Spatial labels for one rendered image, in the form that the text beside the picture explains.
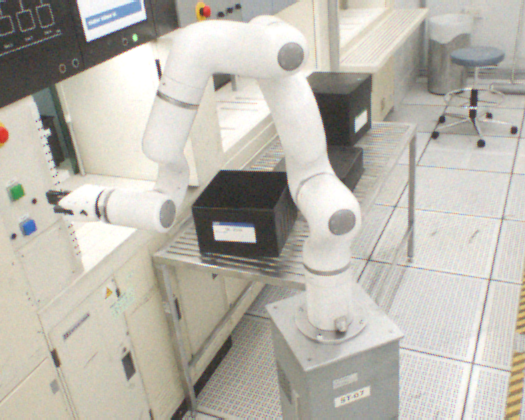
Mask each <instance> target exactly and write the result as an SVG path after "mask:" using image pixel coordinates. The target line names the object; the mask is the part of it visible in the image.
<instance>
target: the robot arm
mask: <svg viewBox="0 0 525 420"><path fill-rule="evenodd" d="M308 56H309V48H308V44H307V39H306V37H305V36H304V35H303V34H302V33H301V32H300V30H299V29H298V28H296V27H293V26H292V25H290V24H288V23H287V22H285V21H284V20H282V19H278V18H277V17H274V16H269V15H261V16H258V17H256V18H254V19H252V20H251V21H250V22H249V23H248V24H247V23H242V22H236V21H228V20H207V21H201V22H197V23H194V24H192V25H189V26H187V27H184V29H182V30H181V31H180V32H179V33H178V35H176V38H175V40H174V42H173V43H172V45H171V48H170V51H169V56H168V59H167V61H166V64H165V67H164V69H163V72H162V77H161V80H160V83H159V86H158V89H157V91H156V94H155V97H154V103H153V105H152V108H151V112H150V114H149V117H148V121H147V126H146V128H145V131H144V135H143V138H142V143H141V146H142V151H143V153H144V155H145V156H146V157H147V158H148V159H150V160H151V161H154V162H156V163H158V174H157V178H156V184H155V187H154V188H153V189H151V190H134V189H127V188H113V187H110V188H105V187H101V186H97V185H88V184H86V185H83V186H81V187H80V188H77V189H76V190H74V191H73V190H66V191H64V192H62V191H59V190H52V189H50V190H49V191H48V192H46V193H45V195H46V198H47V201H48V203H49V204H52V205H55V206H54V207H53V211H54V213H67V214H65V215H64V216H62V218H63V219H64V220H68V221H76V222H99V221H102V222H103V223H105V224H108V225H114V226H125V227H130V228H135V229H141V230H147V231H152V232H157V233H166V232H168V231H170V230H171V227H172V226H173V225H174V223H175V221H176V218H177V212H178V211H179V208H180V206H181V203H182V202H183V199H184V196H185V195H186V189H187V186H188V183H189V178H190V169H189V166H188V163H187V160H186V157H185V154H184V149H185V145H186V141H187V138H188V136H189V134H190V131H191V129H192V126H193V121H194V119H195V116H196V114H197V112H198V109H199V106H200V101H201V99H202V97H203V94H204V91H205V89H206V86H207V83H208V79H209V77H210V76H211V75H213V74H215V73H223V74H231V75H237V76H246V77H251V78H255V80H256V82H257V83H258V85H259V87H260V89H261V93H262V95H263V97H264V99H265V100H266V103H267V105H268V108H269V111H270V113H271V115H272V117H273V120H274V122H275V125H276V130H277V132H278V135H279V137H280V140H281V143H282V145H283V152H284V157H285V162H286V171H287V178H288V183H289V188H290V195H291V196H292V199H293V201H294V203H295V204H296V205H297V207H298V209H299V211H301V213H302V214H303V215H304V217H305V219H306V220H307V223H308V225H309V229H310V236H309V237H308V238H307V239H306V240H305V242H304V245H303V262H304V273H305V284H306V302H304V303H303V304H302V305H301V306H300V307H299V308H298V310H297V312H296V315H295V323H296V326H297V328H298V330H299V332H300V333H301V334H302V335H304V336H305V337H306V338H307V339H311V340H314V341H316V342H320V343H327V344H333V343H341V342H345V341H347V340H352V339H353V338H355V337H356V336H358V335H359V334H360V333H361V332H362V331H363V330H364V328H365V326H366V325H367V313H366V310H365V309H364V308H363V307H362V305H360V303H359V302H358V301H355V300H353V299H352V280H351V242H352V240H354V238H355V237H356V235H357V234H358V233H359V229H360V226H361V211H360V208H359V203H358V201H357V199H356V198H355V196H353V195H352V193H351V191H350V190H349V189H348V188H346V187H345V186H344V185H343V182H342V181H340V180H339V179H338V178H337V177H336V174H335V173H334V171H333V170H332V168H331V166H330V164H329V161H328V155H327V145H326V136H325V132H324V128H323V124H322V121H321V115H320V112H319V109H318V106H317V104H316V101H315V98H314V94H313V92H312V91H311V88H310V86H309V84H308V83H307V81H306V77H305V75H304V74H303V72H302V69H303V67H305V65H306V64H307V59H308Z"/></svg>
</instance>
